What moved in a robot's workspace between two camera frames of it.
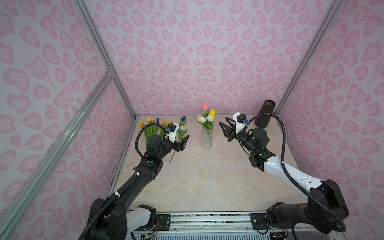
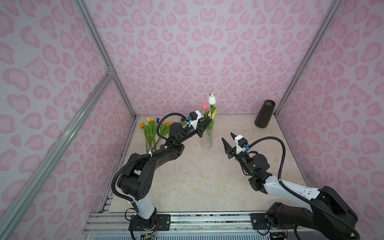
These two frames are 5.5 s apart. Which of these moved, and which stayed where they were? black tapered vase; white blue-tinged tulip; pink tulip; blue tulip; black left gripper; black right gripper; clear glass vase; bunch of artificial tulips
Moved: black right gripper; white blue-tinged tulip; black left gripper
Stayed: clear glass vase; blue tulip; bunch of artificial tulips; black tapered vase; pink tulip
